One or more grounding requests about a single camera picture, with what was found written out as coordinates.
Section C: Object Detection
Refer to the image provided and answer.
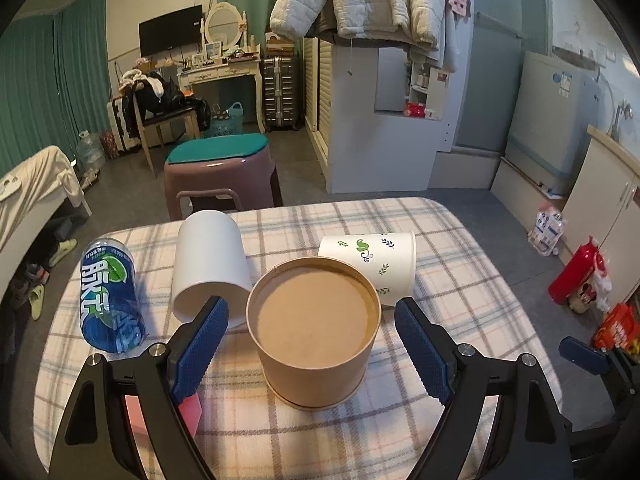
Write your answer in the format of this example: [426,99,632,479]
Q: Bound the yellow-green slipper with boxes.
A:
[49,238,77,268]

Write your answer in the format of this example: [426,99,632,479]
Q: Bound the white cabinet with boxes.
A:
[560,126,640,304]

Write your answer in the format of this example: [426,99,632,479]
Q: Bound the red thermos bottle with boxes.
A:
[548,236,608,304]

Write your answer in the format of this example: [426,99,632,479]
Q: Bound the teal basket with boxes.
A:
[206,102,244,136]

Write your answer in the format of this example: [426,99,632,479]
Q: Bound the wooden chair with clothes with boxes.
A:
[118,68,212,177]

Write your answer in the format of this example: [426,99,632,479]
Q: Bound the white cylindrical cup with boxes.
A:
[171,210,252,328]

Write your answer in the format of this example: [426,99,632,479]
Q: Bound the black television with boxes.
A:
[138,4,203,56]

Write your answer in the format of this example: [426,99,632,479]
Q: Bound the white puffer jacket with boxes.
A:
[269,0,446,50]

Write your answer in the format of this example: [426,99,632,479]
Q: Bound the black suitcase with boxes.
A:
[262,55,299,130]

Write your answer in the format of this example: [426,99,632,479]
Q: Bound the white leaf-print paper cup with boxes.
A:
[318,232,416,307]

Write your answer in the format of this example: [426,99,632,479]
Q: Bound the white snack bag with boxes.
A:
[527,203,565,257]

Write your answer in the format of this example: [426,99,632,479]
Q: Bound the blue drink can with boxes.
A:
[79,237,146,354]

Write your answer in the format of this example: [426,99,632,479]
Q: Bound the water jug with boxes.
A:
[77,130,106,171]

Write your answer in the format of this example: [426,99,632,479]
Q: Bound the white dressing table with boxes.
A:
[178,56,266,133]

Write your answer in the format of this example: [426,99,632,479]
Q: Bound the green curtain left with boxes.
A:
[0,0,111,174]

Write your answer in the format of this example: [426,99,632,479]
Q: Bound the brown kraft paper cup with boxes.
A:
[246,257,382,411]

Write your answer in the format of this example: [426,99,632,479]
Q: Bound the bed with beige sheet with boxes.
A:
[1,145,92,271]

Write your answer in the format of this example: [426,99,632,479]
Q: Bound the purple stool with green cushion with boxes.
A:
[164,133,283,220]

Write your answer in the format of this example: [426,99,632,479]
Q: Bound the white washing machine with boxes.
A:
[506,51,602,196]

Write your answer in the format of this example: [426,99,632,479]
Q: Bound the oval vanity mirror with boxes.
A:
[203,1,247,50]

